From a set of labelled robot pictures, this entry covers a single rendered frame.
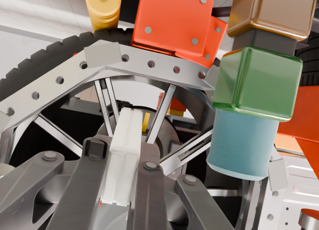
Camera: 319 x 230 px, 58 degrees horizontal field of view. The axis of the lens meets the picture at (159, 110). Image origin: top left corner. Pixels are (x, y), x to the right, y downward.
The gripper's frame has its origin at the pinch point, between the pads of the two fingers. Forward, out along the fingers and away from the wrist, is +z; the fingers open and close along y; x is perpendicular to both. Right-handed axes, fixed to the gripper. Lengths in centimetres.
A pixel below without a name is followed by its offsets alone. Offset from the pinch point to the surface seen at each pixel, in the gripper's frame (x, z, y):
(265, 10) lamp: 9.5, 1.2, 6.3
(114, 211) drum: -15.8, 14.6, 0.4
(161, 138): -32, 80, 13
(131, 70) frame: -1.0, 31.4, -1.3
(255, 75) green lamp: 5.9, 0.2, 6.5
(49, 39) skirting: -53, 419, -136
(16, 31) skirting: -50, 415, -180
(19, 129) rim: -16.6, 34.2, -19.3
